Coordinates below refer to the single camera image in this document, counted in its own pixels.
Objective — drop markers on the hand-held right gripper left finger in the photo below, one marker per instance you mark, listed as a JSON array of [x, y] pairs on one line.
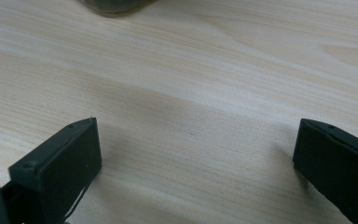
[[56, 168]]

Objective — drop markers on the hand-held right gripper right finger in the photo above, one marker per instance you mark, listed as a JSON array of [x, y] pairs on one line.
[[338, 168]]

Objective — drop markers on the transparent brown plastic container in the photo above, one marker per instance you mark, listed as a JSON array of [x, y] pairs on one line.
[[115, 6]]

